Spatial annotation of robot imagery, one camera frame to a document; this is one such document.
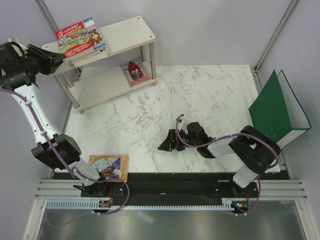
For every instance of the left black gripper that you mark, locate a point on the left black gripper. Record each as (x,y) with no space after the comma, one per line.
(51,61)

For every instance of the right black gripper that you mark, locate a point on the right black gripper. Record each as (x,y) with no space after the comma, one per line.
(168,145)

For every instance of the red Treehouse book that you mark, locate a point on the red Treehouse book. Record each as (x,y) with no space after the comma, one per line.
(74,41)

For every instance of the dog picture book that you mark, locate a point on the dog picture book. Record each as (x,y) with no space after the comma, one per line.
(94,35)

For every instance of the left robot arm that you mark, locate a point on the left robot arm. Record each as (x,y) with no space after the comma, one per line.
(53,148)

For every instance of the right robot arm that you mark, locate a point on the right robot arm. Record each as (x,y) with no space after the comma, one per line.
(257,152)

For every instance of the orange illustrated book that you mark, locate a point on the orange illustrated book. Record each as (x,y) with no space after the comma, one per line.
(111,166)

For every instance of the pink book on shelf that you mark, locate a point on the pink book on shelf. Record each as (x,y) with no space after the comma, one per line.
(135,72)

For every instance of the white two-tier shelf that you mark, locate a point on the white two-tier shelf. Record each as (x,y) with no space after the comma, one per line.
(87,87)

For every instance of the green lever arch binder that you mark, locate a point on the green lever arch binder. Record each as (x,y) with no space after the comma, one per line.
(277,113)

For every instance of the aluminium frame post left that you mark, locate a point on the aluminium frame post left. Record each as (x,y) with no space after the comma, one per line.
(47,15)

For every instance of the aluminium frame post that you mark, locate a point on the aluminium frame post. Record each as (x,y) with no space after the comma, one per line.
(277,31)
(47,15)

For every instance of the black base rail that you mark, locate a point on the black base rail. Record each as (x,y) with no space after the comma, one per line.
(175,188)

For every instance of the aluminium frame post right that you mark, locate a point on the aluminium frame post right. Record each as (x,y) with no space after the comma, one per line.
(277,31)

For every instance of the white slotted cable duct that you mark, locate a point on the white slotted cable duct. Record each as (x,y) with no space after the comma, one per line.
(90,204)

